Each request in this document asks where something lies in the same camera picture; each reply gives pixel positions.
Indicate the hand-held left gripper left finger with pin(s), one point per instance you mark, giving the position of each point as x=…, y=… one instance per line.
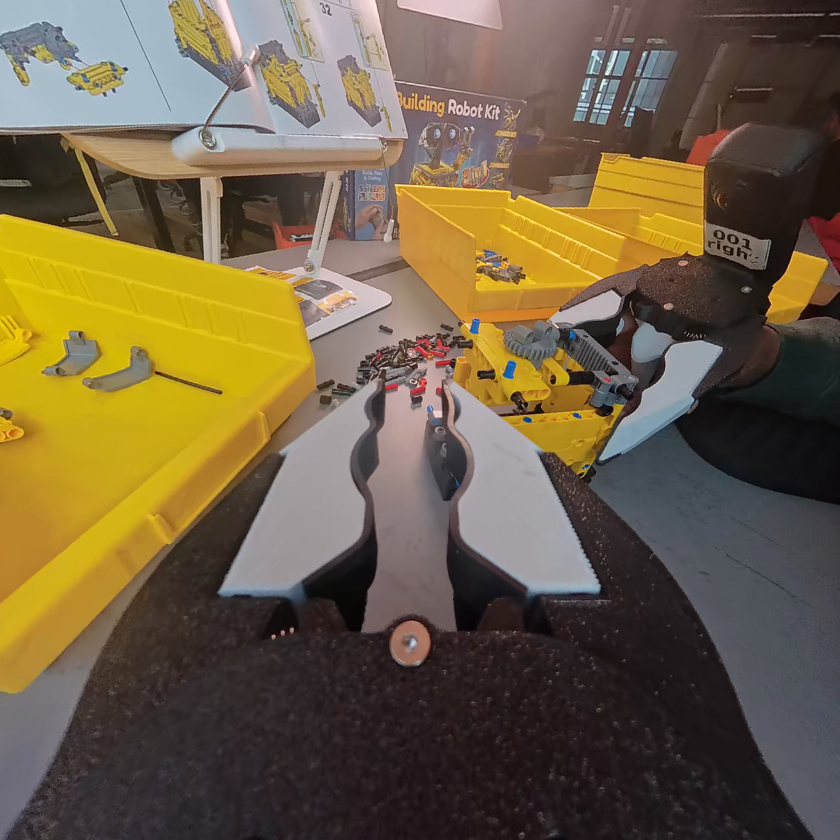
x=302, y=518

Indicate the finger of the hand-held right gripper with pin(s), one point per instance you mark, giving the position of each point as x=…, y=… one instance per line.
x=676, y=387
x=590, y=310

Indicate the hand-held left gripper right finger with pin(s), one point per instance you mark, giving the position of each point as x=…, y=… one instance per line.
x=518, y=518

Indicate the heap of grey lego parts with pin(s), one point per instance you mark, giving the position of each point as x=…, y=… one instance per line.
x=502, y=268

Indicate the yellow lego robot model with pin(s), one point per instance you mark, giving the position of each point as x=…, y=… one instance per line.
x=564, y=426

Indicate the yellow plastic parts bin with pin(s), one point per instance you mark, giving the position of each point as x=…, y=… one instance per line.
x=131, y=472
x=446, y=262

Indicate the pile of small lego pins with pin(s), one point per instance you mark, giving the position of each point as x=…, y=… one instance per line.
x=400, y=358

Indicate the person's right forearm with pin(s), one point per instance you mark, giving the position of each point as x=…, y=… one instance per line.
x=807, y=374

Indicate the black lego axle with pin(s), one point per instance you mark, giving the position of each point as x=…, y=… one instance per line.
x=190, y=384

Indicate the lego sticker sheet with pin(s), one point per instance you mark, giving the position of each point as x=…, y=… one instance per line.
x=315, y=295

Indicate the grey curved lego panel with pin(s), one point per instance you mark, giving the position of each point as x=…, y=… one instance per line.
x=128, y=371
x=75, y=351

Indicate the yellow lego beam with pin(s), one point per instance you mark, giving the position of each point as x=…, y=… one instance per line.
x=10, y=430

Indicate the yellow curved lego panel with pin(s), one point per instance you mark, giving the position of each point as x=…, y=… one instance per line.
x=13, y=341

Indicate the lego instruction booklet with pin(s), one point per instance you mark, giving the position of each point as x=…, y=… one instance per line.
x=164, y=65

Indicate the person's right hand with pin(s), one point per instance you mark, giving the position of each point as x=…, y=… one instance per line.
x=748, y=361

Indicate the blue robot kit box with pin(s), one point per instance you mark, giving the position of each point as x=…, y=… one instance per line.
x=459, y=131

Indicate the background window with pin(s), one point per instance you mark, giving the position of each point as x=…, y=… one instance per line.
x=623, y=85

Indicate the instruction booklet on stand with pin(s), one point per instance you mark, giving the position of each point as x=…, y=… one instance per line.
x=295, y=148

